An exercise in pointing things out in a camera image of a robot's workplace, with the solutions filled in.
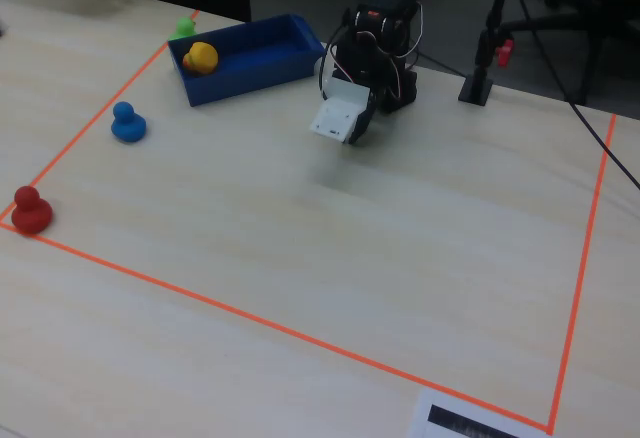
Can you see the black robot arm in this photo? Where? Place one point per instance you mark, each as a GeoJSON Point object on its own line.
{"type": "Point", "coordinates": [385, 33]}

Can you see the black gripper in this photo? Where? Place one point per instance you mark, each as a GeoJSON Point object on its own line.
{"type": "Point", "coordinates": [363, 125]}

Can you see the blue rubber duck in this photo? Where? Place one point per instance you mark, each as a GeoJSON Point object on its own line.
{"type": "Point", "coordinates": [128, 125]}

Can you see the red clamp knob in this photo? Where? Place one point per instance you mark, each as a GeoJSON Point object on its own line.
{"type": "Point", "coordinates": [506, 53]}

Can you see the blue plastic box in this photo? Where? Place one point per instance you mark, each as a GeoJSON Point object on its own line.
{"type": "Point", "coordinates": [260, 65]}

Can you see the yellow rubber duck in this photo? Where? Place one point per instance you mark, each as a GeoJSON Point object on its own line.
{"type": "Point", "coordinates": [202, 58]}

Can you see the white gripper camera housing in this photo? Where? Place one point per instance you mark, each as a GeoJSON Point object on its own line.
{"type": "Point", "coordinates": [337, 113]}

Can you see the orange tape rectangle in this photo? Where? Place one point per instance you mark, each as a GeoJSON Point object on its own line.
{"type": "Point", "coordinates": [320, 342]}

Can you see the red rubber duck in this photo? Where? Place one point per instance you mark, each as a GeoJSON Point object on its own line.
{"type": "Point", "coordinates": [31, 213]}

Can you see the black office chair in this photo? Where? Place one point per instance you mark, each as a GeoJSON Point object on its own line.
{"type": "Point", "coordinates": [585, 3]}

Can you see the white paper with black bar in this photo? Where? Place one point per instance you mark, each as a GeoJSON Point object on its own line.
{"type": "Point", "coordinates": [425, 428]}

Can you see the green rubber duck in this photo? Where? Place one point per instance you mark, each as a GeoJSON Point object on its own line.
{"type": "Point", "coordinates": [183, 28]}

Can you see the black camera stand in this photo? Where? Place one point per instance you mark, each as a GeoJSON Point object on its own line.
{"type": "Point", "coordinates": [480, 78]}

